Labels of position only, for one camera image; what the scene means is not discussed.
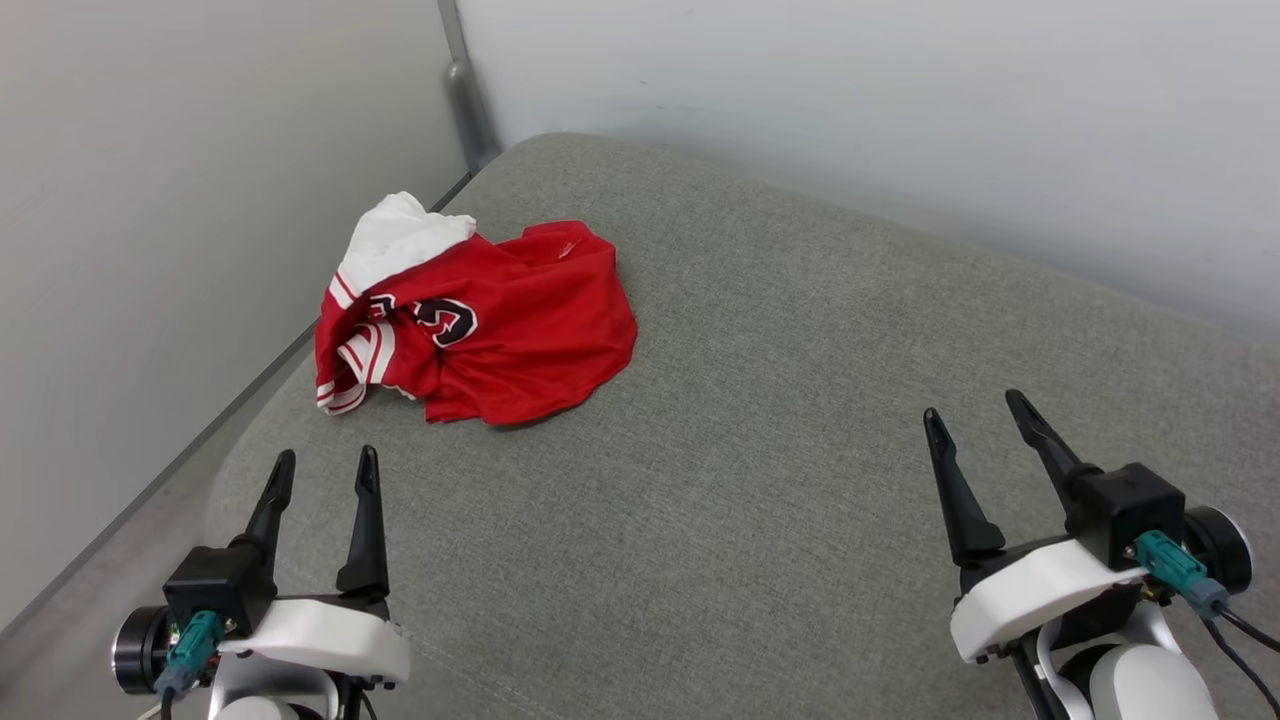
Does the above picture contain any teal cable connector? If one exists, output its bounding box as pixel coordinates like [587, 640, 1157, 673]
[153, 611, 227, 697]
[1134, 530, 1232, 617]

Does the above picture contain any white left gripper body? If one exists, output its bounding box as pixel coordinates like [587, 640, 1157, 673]
[216, 590, 412, 691]

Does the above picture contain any grey metal pipe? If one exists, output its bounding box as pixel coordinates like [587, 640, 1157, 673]
[436, 0, 503, 173]

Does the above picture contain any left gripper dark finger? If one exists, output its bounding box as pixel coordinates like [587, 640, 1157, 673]
[335, 446, 392, 601]
[232, 449, 297, 577]

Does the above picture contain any red and white basketball jersey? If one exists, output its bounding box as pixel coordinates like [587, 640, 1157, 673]
[314, 191, 639, 427]

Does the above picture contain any teal left cable connector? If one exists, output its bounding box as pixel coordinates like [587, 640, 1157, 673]
[153, 611, 227, 697]

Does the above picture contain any grey fabric sofa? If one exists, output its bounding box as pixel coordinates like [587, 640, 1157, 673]
[205, 133, 1280, 720]

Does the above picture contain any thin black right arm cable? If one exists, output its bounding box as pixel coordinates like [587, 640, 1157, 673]
[1218, 603, 1280, 653]
[1200, 618, 1280, 719]

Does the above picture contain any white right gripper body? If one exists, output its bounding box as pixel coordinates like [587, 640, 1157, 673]
[948, 538, 1151, 666]

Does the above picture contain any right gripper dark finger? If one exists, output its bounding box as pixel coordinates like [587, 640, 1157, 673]
[1004, 389, 1102, 523]
[923, 407, 1007, 569]

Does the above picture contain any teal right cable connector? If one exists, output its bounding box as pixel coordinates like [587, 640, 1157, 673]
[1134, 530, 1232, 617]

